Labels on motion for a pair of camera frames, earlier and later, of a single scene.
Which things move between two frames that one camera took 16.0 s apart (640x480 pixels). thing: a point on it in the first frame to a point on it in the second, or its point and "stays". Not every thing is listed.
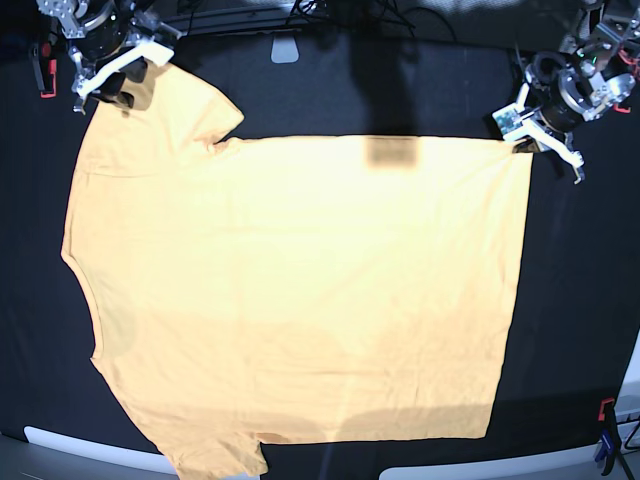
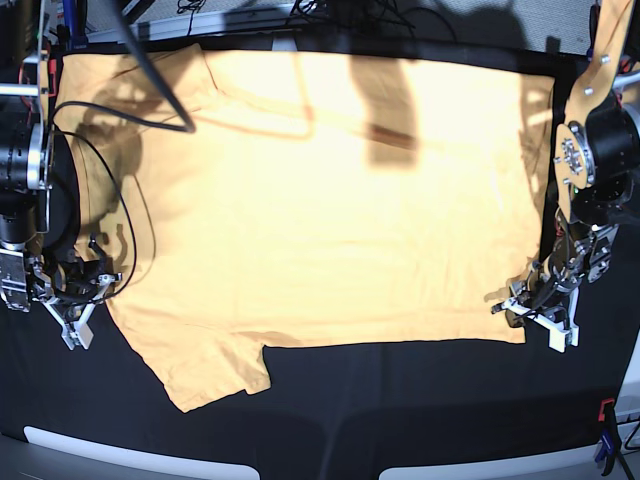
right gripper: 518,123 to 553,281
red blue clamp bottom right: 610,442 stays
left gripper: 148,38 to 65,278
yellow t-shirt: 292,290 stays
